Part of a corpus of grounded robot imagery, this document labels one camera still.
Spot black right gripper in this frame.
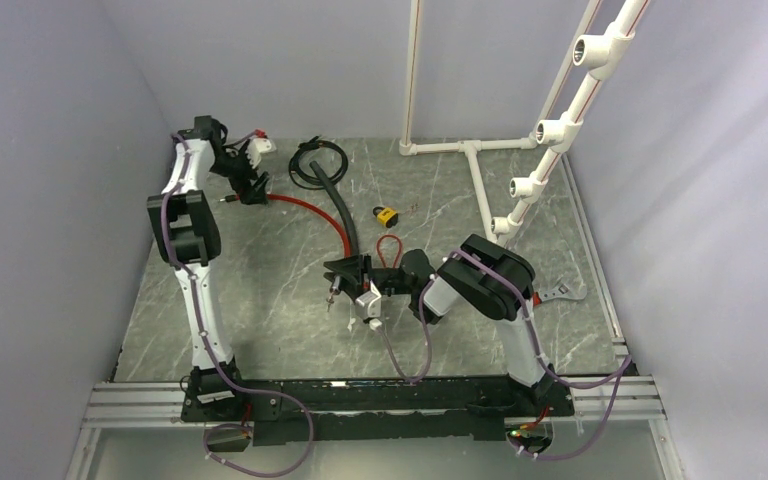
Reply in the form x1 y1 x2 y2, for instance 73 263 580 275
323 254 418 307

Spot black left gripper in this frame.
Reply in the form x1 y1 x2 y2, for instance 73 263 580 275
209 143 269 205

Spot red cable bike lock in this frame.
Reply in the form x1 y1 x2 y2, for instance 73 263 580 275
220 192 353 261

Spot small silver keys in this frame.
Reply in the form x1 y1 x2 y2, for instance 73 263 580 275
326 276 342 312

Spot yellow padlock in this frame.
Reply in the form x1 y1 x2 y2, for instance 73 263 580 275
373 206 399 229

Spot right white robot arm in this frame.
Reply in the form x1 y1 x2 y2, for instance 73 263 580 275
324 235 554 415

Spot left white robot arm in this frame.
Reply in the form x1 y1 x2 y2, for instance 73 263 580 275
147 115 275 420

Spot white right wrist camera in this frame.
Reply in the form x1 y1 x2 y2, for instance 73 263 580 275
354 281 383 332

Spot coiled black cable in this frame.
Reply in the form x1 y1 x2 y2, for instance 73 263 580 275
289 136 350 191

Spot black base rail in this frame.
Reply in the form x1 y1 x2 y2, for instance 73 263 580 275
180 375 574 446

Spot red handled wrench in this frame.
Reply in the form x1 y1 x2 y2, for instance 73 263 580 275
533 280 588 306

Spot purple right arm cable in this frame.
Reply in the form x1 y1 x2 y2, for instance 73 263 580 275
377 248 636 463

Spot white pvc pipe frame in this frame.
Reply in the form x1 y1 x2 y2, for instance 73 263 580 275
398 0 652 243

